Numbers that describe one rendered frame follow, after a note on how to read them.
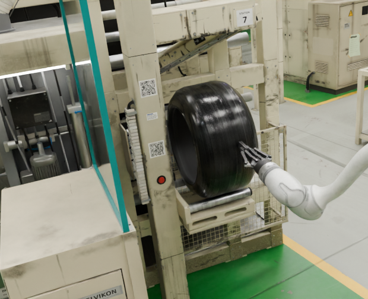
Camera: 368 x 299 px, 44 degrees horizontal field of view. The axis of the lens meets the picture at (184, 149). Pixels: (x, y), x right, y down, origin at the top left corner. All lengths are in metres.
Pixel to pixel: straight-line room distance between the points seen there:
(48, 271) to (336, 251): 2.39
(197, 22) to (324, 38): 4.52
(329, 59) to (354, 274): 4.00
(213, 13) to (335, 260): 1.90
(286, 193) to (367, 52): 5.48
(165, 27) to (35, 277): 1.32
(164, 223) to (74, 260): 0.91
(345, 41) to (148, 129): 4.91
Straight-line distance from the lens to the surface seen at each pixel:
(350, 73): 6.84
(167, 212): 2.23
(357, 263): 3.34
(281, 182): 1.69
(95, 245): 1.40
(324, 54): 6.72
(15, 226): 1.59
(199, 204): 2.18
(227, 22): 2.35
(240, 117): 2.02
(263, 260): 3.31
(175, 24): 2.25
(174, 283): 2.47
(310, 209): 1.79
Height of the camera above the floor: 2.01
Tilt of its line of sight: 23 degrees down
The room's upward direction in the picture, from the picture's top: 7 degrees counter-clockwise
